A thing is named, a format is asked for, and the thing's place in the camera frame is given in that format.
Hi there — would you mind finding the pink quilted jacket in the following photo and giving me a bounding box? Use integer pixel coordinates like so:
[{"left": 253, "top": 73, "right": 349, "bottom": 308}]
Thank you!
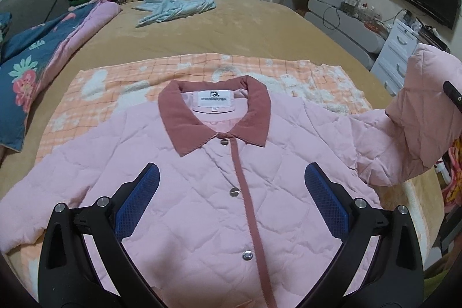
[{"left": 1, "top": 45, "right": 461, "bottom": 307}]

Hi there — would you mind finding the red pink patterned cloth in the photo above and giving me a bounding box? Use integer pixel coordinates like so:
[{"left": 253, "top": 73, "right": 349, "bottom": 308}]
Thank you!
[{"left": 442, "top": 146, "right": 462, "bottom": 213}]

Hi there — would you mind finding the orange white plaid blanket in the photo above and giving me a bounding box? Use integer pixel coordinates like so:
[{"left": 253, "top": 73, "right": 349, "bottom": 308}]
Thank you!
[{"left": 35, "top": 53, "right": 372, "bottom": 163}]

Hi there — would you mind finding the blue floral pink quilt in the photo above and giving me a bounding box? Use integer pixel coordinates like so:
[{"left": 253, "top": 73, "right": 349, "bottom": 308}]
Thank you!
[{"left": 1, "top": 1, "right": 121, "bottom": 152}]

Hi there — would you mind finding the grey curved desk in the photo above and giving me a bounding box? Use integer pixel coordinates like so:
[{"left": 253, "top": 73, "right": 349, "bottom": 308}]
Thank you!
[{"left": 284, "top": 0, "right": 385, "bottom": 70}]

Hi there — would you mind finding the light blue garment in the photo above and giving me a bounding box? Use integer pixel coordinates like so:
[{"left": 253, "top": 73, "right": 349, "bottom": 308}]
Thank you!
[{"left": 135, "top": 0, "right": 216, "bottom": 27}]

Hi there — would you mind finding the white drawer cabinet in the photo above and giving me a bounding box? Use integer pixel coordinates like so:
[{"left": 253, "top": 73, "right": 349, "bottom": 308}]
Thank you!
[{"left": 371, "top": 20, "right": 426, "bottom": 96}]

